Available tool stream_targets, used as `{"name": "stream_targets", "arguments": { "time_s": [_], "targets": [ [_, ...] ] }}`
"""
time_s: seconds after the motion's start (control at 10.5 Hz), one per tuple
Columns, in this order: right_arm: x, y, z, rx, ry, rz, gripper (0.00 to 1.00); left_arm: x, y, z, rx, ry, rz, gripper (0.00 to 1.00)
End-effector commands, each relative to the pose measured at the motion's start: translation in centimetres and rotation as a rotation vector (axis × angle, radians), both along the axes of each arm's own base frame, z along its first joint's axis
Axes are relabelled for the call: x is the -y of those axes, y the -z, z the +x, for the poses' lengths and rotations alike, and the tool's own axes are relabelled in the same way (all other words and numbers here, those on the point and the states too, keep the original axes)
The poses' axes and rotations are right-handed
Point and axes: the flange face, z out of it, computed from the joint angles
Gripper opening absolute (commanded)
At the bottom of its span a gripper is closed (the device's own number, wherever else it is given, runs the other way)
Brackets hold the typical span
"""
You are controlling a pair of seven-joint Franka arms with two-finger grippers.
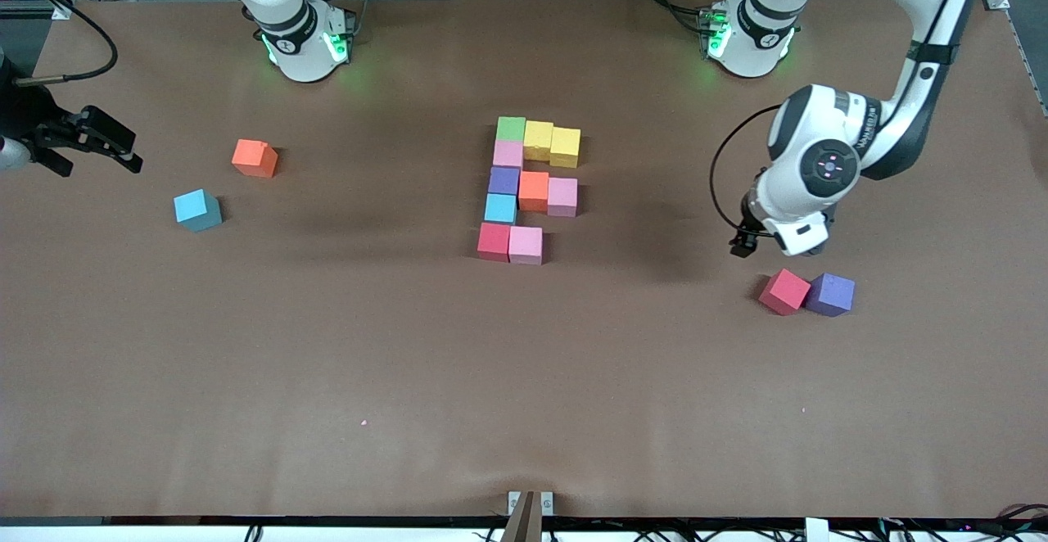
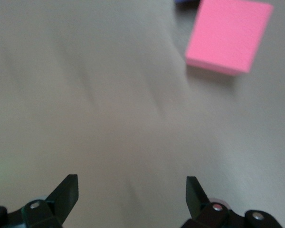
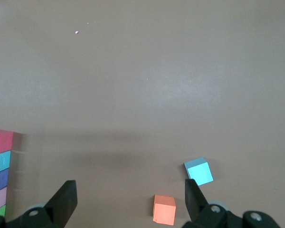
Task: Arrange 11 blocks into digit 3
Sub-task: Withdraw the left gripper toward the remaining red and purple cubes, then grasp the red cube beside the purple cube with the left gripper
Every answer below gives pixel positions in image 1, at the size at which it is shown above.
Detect red foam cube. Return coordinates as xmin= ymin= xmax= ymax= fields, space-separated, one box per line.
xmin=478 ymin=223 xmax=512 ymax=262
xmin=758 ymin=269 xmax=811 ymax=316

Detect yellow foam cube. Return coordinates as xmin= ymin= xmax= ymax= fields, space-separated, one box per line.
xmin=549 ymin=127 xmax=582 ymax=169
xmin=523 ymin=120 xmax=555 ymax=161

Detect orange foam cube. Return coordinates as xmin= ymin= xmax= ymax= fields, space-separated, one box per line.
xmin=231 ymin=139 xmax=279 ymax=178
xmin=519 ymin=171 xmax=551 ymax=212

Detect brown table cover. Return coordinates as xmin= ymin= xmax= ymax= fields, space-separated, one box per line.
xmin=0 ymin=0 xmax=1048 ymax=526

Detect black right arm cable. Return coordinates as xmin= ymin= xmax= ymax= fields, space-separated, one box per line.
xmin=15 ymin=0 xmax=120 ymax=86

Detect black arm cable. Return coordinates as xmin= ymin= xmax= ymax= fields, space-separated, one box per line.
xmin=709 ymin=104 xmax=783 ymax=240
xmin=15 ymin=0 xmax=120 ymax=86

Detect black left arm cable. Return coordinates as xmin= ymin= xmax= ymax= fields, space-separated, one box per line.
xmin=709 ymin=104 xmax=783 ymax=240

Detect metal mount with brown post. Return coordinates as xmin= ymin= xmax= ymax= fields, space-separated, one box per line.
xmin=501 ymin=490 xmax=555 ymax=542

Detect black cable bundle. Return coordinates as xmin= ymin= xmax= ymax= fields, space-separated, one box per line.
xmin=966 ymin=503 xmax=1048 ymax=542

